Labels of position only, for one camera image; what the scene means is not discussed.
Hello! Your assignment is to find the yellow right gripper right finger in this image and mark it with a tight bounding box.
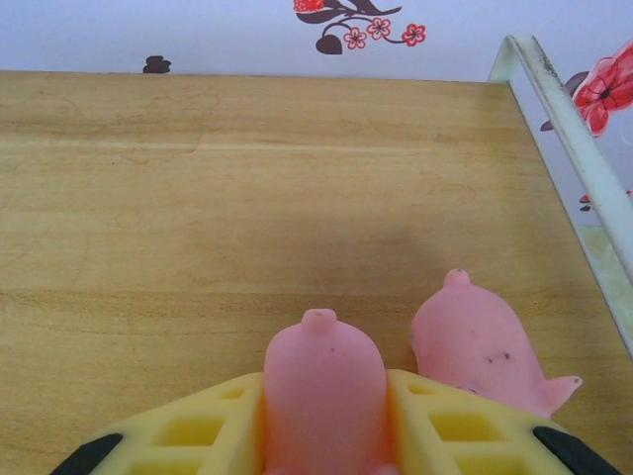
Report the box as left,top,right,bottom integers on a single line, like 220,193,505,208
387,368,622,475

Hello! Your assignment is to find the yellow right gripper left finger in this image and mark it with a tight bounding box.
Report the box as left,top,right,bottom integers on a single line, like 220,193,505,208
51,371,268,475

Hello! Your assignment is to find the pink plastic toy pig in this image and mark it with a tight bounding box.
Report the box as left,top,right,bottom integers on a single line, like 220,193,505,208
261,308,400,475
408,268,584,420

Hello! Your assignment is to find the wooden shelf with white frame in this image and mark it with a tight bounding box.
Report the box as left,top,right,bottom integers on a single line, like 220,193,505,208
0,34,633,475

